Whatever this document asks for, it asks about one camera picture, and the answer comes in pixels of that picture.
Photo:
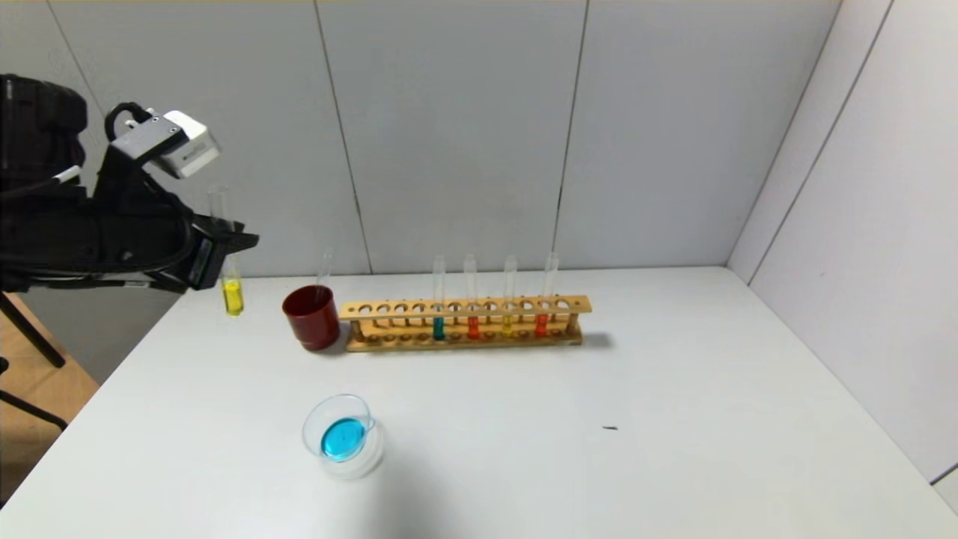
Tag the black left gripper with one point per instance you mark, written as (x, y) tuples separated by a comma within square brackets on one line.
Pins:
[(203, 260)]

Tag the yellow pigment glass test tube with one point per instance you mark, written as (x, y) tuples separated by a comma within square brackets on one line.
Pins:
[(233, 298), (507, 326)]

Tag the blue pigment glass test tube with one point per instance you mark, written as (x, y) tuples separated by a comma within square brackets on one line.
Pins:
[(325, 269), (438, 329)]

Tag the red pigment glass test tube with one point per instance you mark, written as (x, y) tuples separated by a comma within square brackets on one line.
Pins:
[(472, 328), (540, 325)]

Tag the wooden test tube rack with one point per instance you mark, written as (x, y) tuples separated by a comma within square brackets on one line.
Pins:
[(479, 338)]

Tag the dark red plastic cup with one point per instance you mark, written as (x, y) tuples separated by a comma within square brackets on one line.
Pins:
[(310, 322)]

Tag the clear glass dish with spout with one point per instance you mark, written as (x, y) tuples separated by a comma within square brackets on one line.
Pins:
[(343, 438)]

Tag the white and grey wrist camera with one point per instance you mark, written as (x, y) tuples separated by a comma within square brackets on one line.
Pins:
[(187, 146)]

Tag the black metal stand frame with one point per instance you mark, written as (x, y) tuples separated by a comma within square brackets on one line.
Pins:
[(34, 333)]

